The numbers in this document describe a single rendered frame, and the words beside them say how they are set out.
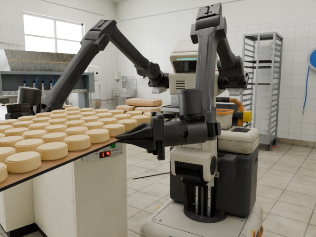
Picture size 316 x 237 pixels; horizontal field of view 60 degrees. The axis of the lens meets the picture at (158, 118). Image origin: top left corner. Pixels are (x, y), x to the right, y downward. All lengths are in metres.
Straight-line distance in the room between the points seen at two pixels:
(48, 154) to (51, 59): 1.73
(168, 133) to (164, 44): 5.74
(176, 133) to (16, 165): 0.32
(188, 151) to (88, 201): 0.61
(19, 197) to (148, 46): 5.00
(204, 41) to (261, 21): 4.58
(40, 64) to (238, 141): 1.47
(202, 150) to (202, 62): 0.74
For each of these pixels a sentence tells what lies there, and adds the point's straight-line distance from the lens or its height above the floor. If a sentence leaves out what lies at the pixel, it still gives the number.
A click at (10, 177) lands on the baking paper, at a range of 0.46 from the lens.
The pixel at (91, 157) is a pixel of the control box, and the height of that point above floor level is 0.72.
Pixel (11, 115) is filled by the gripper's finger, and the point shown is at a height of 1.02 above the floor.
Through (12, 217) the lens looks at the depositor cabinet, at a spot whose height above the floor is 0.17.
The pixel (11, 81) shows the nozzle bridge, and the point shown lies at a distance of 2.14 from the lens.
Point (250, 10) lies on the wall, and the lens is 5.53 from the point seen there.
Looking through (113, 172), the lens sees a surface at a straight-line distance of 1.64.
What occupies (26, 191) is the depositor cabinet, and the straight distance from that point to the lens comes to 2.21.
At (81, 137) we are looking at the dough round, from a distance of 0.56.
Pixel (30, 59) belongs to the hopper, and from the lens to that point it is 2.15.
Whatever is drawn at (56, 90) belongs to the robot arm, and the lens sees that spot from 1.08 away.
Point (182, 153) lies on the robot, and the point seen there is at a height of 0.73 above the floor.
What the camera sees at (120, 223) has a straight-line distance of 1.79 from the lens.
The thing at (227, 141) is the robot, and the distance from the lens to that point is 1.69.
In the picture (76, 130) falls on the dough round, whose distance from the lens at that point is 0.61.
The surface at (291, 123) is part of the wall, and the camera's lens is 5.26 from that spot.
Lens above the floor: 1.13
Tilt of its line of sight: 8 degrees down
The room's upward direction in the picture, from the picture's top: straight up
